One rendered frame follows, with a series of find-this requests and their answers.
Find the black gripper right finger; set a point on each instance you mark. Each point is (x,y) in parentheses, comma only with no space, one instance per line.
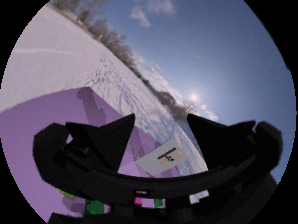
(216,139)

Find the pink flat square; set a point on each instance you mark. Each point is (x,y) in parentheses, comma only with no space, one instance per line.
(138,200)

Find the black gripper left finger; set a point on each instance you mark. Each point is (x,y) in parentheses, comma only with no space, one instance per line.
(108,141)

